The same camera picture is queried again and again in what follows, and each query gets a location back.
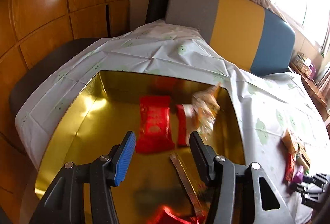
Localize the shiny red candy packet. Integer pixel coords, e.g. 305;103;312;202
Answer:
146;206;207;224

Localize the wooden wall cabinet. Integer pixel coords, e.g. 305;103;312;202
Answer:
1;0;129;223

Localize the patterned tissue box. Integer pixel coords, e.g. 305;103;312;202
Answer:
294;52;311;78

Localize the wooden side table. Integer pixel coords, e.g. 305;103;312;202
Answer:
289;62;328;121

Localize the red foil snack packet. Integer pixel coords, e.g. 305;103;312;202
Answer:
135;95;175;155

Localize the green-edged cracker packet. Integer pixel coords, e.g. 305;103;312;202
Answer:
296;143;311;174

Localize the white and red snack packet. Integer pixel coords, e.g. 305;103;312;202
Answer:
176;104;196;147

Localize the purple box on side table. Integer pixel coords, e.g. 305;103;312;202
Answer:
309;64;316;80

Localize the purple snack packet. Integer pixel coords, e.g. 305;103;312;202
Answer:
292;165;304;184

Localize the clear brown snack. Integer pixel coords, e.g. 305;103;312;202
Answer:
192;84;221;143

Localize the grey yellow blue headboard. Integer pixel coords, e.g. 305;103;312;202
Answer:
165;0;295;76

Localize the white green-cloud tablecloth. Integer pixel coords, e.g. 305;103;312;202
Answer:
10;20;329;223

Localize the red patterned snack bar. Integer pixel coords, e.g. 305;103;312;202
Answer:
284;152;295;182

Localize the gold and red gift box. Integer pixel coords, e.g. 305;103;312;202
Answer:
31;71;245;223

